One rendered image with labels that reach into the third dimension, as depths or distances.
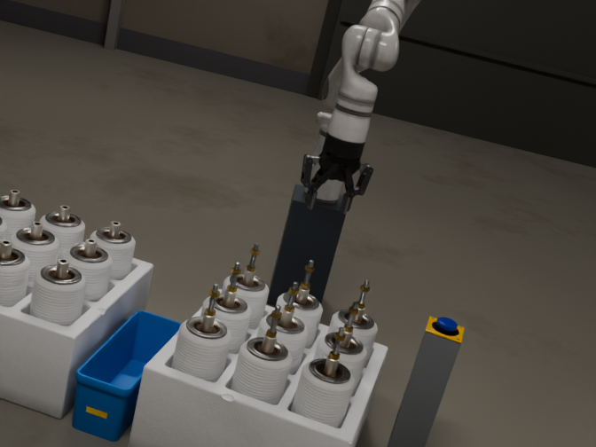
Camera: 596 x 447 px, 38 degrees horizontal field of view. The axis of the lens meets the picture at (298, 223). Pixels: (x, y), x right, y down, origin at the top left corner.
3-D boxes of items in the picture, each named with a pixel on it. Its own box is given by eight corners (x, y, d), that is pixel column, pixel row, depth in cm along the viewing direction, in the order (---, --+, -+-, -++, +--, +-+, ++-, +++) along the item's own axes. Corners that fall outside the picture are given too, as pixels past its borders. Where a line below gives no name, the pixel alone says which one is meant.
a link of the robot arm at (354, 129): (356, 128, 170) (364, 98, 168) (374, 146, 160) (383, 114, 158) (313, 121, 167) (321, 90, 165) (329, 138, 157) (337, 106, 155)
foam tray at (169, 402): (203, 357, 194) (219, 287, 187) (366, 417, 187) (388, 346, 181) (126, 449, 158) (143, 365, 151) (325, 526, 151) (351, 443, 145)
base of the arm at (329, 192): (303, 188, 227) (318, 127, 221) (337, 196, 228) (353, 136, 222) (301, 199, 219) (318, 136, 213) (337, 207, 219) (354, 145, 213)
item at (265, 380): (262, 418, 165) (284, 337, 159) (277, 449, 157) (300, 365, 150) (215, 417, 161) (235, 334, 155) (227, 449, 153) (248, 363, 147)
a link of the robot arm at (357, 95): (323, 105, 157) (368, 119, 156) (344, 23, 152) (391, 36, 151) (329, 98, 164) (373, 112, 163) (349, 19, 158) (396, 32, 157)
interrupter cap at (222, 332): (226, 323, 159) (227, 319, 159) (226, 343, 152) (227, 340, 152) (186, 316, 158) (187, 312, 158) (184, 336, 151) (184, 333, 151)
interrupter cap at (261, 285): (264, 295, 174) (265, 293, 173) (228, 288, 173) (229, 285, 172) (264, 279, 181) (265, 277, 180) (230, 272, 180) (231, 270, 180)
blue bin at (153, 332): (129, 356, 187) (138, 308, 183) (176, 372, 186) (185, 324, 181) (64, 427, 159) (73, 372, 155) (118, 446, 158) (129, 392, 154)
